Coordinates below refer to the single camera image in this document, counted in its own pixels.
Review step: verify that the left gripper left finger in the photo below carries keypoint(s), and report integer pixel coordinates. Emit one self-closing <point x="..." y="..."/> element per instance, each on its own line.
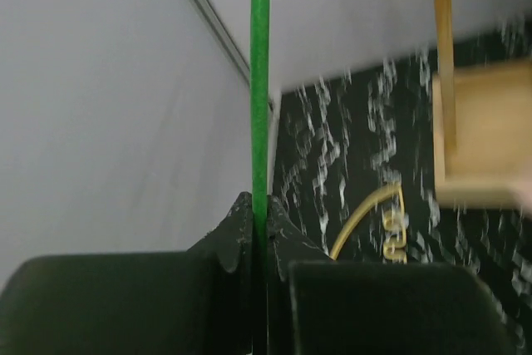
<point x="167" y="302"/>

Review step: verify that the green hanger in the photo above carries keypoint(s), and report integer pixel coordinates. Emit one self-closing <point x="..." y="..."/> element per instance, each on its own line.
<point x="259" y="107"/>

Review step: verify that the wooden clothes rack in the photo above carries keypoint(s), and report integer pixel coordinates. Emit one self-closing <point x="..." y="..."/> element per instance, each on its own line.
<point x="481" y="125"/>

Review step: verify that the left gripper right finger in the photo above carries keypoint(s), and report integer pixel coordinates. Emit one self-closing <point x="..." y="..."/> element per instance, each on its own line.
<point x="320" y="306"/>

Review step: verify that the cream wavy hanger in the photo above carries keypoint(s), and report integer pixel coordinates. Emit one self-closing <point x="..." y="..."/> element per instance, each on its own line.
<point x="393" y="223"/>

